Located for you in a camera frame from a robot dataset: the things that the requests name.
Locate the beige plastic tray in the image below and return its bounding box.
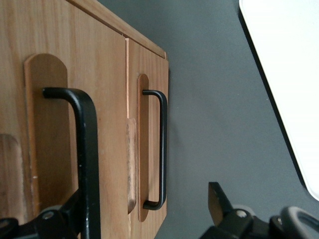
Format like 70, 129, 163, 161
238, 0, 319, 202

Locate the black metal drawer handle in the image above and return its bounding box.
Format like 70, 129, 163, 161
41, 87, 101, 239
142, 89, 168, 211

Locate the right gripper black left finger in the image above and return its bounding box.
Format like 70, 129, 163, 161
0, 191, 83, 239

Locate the dark grey table mat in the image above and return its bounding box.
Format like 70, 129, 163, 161
97, 0, 319, 239

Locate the wooden drawer with narrow plate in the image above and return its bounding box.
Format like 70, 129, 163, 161
126, 37, 169, 239

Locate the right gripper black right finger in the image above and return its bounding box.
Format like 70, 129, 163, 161
201, 181, 319, 239

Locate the wooden drawer cabinet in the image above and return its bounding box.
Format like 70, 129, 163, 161
67, 0, 167, 60

